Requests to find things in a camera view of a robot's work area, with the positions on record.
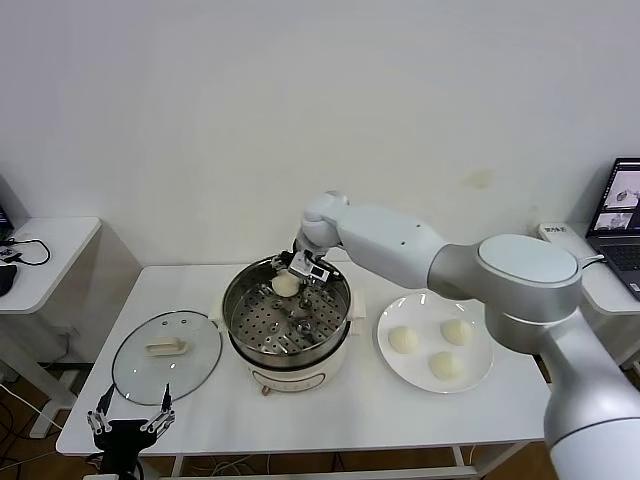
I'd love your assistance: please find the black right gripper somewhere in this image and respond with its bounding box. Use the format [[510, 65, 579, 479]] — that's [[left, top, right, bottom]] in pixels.
[[271, 238, 327, 291]]

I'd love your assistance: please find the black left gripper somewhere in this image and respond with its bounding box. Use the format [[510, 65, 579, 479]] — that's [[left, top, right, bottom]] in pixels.
[[86, 382, 177, 480]]

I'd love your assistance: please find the white steamed baozi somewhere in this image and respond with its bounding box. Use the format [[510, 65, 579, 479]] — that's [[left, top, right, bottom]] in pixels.
[[271, 272, 300, 300], [440, 318, 475, 346], [428, 351, 466, 384], [388, 325, 421, 355]]

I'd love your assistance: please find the round glass pot lid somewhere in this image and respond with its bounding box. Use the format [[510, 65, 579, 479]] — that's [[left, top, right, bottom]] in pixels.
[[111, 309, 224, 406]]

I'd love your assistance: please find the stainless steel steamer basket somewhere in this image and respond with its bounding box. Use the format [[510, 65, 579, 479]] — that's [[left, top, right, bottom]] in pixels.
[[221, 254, 353, 355]]

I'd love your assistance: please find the white rectangular work table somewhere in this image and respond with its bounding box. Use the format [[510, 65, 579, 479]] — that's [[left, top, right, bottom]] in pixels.
[[55, 258, 554, 480]]

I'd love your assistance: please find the cream electric cooker pot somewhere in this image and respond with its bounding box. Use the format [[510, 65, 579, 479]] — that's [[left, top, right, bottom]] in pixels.
[[208, 292, 367, 396]]

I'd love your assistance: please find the round white plate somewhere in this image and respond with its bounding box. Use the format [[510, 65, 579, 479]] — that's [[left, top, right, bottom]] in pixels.
[[376, 293, 494, 395]]

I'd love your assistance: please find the white side table with mouse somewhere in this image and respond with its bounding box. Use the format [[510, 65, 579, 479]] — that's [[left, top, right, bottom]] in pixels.
[[0, 216, 144, 439]]

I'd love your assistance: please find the black laptop with pink screen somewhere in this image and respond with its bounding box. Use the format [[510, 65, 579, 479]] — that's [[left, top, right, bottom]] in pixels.
[[0, 174, 17, 241]]

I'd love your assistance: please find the white side table with grey laptop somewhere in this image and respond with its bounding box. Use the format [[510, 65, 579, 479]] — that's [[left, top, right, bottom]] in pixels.
[[524, 222, 640, 371]]

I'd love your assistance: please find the grey open laptop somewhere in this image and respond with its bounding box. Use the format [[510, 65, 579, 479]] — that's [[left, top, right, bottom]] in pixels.
[[585, 157, 640, 302]]

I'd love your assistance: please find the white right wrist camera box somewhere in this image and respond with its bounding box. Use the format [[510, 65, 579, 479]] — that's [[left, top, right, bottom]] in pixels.
[[298, 257, 332, 285]]

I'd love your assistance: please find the white floor cable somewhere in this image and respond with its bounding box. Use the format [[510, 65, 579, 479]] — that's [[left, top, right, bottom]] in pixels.
[[0, 383, 66, 431]]

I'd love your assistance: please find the thin black looped cable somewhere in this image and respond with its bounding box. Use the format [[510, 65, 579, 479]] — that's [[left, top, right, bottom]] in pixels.
[[0, 238, 51, 266]]

